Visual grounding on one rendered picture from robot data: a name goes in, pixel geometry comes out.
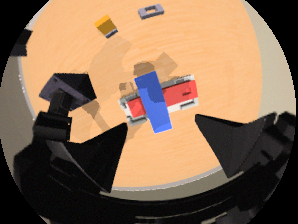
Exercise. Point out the red tapered block with rectangular slots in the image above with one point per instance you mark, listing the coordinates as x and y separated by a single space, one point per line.
174 94

